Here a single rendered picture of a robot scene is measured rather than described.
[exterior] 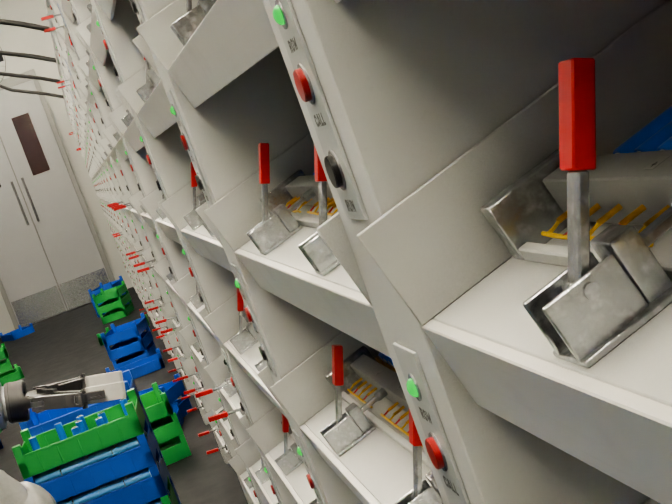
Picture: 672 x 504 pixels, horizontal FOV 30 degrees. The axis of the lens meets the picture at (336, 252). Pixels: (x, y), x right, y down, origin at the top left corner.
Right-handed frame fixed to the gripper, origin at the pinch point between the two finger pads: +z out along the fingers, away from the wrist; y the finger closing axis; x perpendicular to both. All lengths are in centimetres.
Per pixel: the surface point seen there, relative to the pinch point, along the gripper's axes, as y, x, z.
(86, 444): -67, -23, -9
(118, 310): -750, -59, 11
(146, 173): -30, 38, 12
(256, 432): 39.9, -4.9, 19.8
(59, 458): -68, -26, -16
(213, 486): -150, -60, 24
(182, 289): -30.1, 12.9, 16.2
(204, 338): -30.4, 1.9, 19.3
